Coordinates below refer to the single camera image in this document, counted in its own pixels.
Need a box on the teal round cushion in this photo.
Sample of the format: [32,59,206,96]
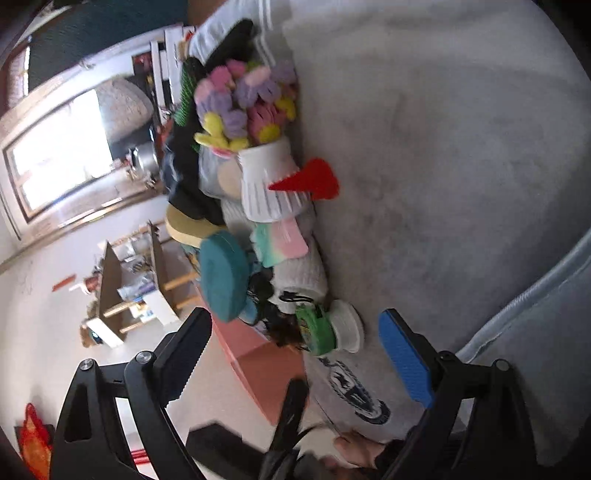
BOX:
[198,230,249,323]

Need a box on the light blue bedsheet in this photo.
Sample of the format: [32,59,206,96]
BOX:
[457,234,590,465]

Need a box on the bare foot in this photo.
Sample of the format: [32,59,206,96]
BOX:
[332,431,386,469]

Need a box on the wooden shelf rack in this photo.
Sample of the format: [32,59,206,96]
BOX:
[80,222,199,349]

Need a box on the white ribbed lid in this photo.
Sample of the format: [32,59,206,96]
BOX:
[329,300,365,354]

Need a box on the yellow black striped cloth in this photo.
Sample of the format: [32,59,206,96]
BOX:
[165,204,226,249]

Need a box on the black garment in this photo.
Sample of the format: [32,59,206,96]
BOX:
[160,19,254,226]

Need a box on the pastel pink green pouch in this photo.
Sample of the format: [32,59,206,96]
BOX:
[250,218,308,268]

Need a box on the red cone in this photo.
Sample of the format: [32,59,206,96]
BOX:
[267,158,339,201]

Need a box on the grey blanket with emblem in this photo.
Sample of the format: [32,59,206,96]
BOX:
[186,0,591,428]

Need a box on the round wooden disc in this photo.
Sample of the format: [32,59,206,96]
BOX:
[217,160,242,200]

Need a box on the white ribbed pot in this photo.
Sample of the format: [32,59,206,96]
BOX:
[238,136,311,223]

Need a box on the green black glove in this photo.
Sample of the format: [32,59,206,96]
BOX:
[174,57,205,127]

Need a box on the red orange wall ornament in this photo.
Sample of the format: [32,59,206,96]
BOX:
[18,403,52,480]

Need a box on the black cable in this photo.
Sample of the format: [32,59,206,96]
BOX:
[257,377,343,480]

